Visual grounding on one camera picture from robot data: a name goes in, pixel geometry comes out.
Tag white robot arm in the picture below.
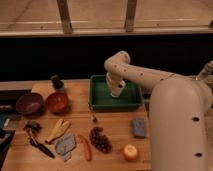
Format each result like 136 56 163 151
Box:
104 51 213 171

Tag green plastic tray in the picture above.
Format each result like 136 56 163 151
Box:
89 75 143 110

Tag small dark object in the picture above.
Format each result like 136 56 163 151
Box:
92 115 98 123

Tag dark green cup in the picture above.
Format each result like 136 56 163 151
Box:
51 75 64 90

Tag blue sponge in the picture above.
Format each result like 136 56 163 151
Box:
132 119 145 138

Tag red bowl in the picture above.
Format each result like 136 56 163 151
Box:
45 92 69 113

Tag dark grape bunch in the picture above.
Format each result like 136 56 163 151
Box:
89 127 112 153

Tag yellow banana bunch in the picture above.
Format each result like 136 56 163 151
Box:
45 119 71 144

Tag orange carrot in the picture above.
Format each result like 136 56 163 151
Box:
78 134 92 161

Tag yellow red apple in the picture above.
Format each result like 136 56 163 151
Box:
123 144 138 161

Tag grey blue cloth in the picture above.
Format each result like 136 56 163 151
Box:
55 133 76 161

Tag purple bowl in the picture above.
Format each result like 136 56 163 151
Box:
15 93 44 115

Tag dark object at left edge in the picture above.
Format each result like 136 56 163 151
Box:
0 105 14 169

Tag black handled utensil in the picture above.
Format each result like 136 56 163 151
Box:
24 120 55 158

